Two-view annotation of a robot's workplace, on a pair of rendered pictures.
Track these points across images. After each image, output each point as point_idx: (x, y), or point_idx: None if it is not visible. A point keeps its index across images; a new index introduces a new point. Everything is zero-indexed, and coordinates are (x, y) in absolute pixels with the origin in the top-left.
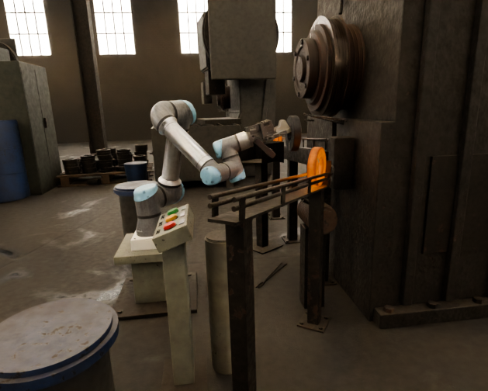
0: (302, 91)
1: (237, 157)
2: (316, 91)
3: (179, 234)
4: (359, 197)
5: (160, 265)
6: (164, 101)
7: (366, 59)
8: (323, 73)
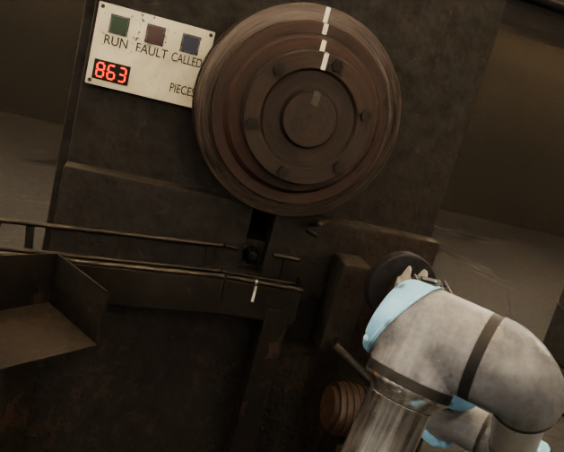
0: (308, 171)
1: None
2: (338, 176)
3: None
4: (351, 350)
5: None
6: (515, 321)
7: None
8: (368, 148)
